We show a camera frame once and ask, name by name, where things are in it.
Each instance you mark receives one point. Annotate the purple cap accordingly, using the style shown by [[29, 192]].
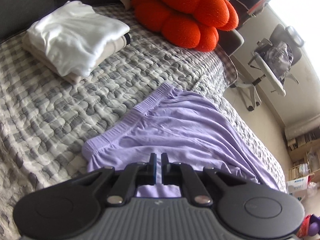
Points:
[[315, 226]]

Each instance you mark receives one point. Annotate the wooden shelf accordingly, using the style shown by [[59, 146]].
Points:
[[300, 152]]

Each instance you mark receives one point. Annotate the pale curtain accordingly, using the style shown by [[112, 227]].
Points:
[[302, 131]]

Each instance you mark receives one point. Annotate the clear plastic bag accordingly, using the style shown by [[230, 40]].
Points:
[[313, 187]]

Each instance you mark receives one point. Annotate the white folded garment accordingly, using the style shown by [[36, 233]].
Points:
[[75, 35]]

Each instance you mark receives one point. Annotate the lavender pants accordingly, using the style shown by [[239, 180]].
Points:
[[180, 130]]

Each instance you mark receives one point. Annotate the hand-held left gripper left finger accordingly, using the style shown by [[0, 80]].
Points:
[[151, 165]]

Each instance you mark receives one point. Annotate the white cardboard box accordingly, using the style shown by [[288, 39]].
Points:
[[297, 185]]

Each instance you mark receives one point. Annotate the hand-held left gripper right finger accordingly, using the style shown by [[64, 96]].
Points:
[[165, 165]]

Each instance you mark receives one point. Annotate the orange plush cushion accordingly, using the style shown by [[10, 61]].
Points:
[[180, 30]]

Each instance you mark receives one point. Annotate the grey patterned bag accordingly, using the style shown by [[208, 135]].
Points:
[[280, 57]]

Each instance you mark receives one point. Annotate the white office chair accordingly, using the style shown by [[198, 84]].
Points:
[[270, 72]]

